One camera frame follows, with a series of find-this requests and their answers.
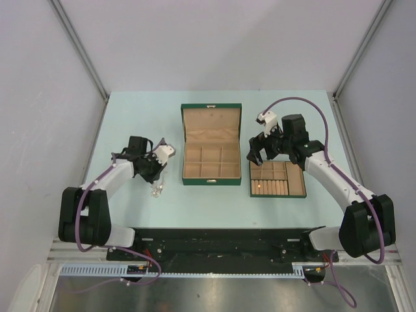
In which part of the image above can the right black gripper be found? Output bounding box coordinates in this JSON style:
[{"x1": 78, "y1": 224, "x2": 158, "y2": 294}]
[{"x1": 246, "y1": 122, "x2": 293, "y2": 166}]

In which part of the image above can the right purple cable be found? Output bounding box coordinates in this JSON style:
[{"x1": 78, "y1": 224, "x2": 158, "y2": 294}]
[{"x1": 263, "y1": 96, "x2": 387, "y2": 309}]

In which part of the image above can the green jewelry tray insert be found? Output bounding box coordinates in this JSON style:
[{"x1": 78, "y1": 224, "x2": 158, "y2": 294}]
[{"x1": 249, "y1": 161, "x2": 307, "y2": 198}]

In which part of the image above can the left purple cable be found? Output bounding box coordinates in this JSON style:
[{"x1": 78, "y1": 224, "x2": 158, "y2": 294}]
[{"x1": 66, "y1": 138, "x2": 162, "y2": 295}]

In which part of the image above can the white slotted cable duct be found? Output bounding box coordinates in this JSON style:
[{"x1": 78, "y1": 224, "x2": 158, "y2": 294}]
[{"x1": 60, "y1": 262, "x2": 330, "y2": 279}]

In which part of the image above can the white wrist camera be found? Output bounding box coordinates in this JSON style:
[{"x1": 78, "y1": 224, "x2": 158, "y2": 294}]
[
  {"x1": 153, "y1": 144, "x2": 176, "y2": 166},
  {"x1": 255, "y1": 110, "x2": 278, "y2": 137}
]

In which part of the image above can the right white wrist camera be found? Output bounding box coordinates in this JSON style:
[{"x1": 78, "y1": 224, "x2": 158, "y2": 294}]
[{"x1": 255, "y1": 110, "x2": 278, "y2": 137}]

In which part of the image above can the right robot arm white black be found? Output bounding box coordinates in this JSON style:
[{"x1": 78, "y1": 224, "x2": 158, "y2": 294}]
[{"x1": 247, "y1": 111, "x2": 396, "y2": 261}]

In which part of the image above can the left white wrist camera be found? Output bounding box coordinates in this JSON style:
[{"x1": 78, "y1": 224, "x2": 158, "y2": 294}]
[{"x1": 153, "y1": 144, "x2": 176, "y2": 166}]

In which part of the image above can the aluminium frame rail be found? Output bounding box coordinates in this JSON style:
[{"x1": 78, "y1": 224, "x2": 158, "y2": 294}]
[{"x1": 47, "y1": 239, "x2": 415, "y2": 311}]

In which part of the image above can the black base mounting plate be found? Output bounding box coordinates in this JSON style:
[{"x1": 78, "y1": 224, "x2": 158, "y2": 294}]
[{"x1": 66, "y1": 227, "x2": 345, "y2": 264}]

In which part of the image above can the green jewelry box beige lining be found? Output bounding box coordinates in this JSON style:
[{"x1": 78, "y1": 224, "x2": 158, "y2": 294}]
[{"x1": 181, "y1": 103, "x2": 242, "y2": 186}]

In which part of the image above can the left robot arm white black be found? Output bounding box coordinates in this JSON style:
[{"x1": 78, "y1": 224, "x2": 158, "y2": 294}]
[{"x1": 58, "y1": 136, "x2": 176, "y2": 260}]

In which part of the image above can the purple cable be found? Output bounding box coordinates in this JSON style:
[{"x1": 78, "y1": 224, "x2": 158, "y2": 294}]
[
  {"x1": 66, "y1": 138, "x2": 162, "y2": 295},
  {"x1": 263, "y1": 96, "x2": 387, "y2": 309}
]

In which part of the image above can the silver crystal necklace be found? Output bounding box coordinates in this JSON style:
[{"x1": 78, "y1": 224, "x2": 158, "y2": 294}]
[{"x1": 149, "y1": 170, "x2": 168, "y2": 199}]

